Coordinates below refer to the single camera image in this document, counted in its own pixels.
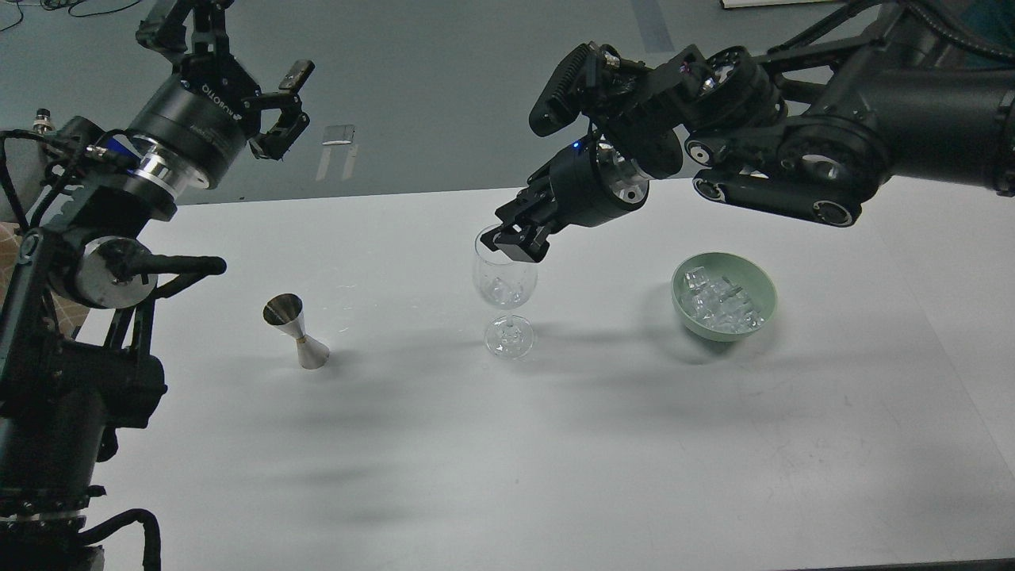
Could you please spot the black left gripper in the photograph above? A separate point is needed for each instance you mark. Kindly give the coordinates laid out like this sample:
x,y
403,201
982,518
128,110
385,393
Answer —
x,y
190,116

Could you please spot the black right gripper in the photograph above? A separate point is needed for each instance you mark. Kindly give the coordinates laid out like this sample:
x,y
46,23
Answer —
x,y
587,184

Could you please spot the green bowl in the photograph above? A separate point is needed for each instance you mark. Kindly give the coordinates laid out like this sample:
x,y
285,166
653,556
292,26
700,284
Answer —
x,y
737,269

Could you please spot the white board on floor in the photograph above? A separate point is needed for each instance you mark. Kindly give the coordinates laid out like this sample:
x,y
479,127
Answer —
x,y
750,4

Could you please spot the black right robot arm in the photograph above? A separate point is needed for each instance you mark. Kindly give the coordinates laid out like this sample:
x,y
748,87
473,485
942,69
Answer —
x,y
811,129

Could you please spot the clear ice cube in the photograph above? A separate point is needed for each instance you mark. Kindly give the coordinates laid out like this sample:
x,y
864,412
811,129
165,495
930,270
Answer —
x,y
500,289

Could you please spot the checkered beige cushion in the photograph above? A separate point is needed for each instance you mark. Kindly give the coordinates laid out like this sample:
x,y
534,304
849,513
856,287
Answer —
x,y
10,245

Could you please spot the pile of ice cubes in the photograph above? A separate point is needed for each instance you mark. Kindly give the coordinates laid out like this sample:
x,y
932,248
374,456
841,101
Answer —
x,y
716,303

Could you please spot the steel cocktail jigger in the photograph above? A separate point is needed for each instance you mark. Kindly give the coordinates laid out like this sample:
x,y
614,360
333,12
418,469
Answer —
x,y
286,313

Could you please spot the clear wine glass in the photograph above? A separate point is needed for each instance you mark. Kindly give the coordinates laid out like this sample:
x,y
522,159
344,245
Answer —
x,y
509,335

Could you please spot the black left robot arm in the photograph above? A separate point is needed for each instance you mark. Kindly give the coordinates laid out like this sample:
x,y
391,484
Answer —
x,y
79,309

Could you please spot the metal floor plate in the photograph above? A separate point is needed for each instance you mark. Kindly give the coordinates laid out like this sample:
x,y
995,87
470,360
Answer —
x,y
338,135

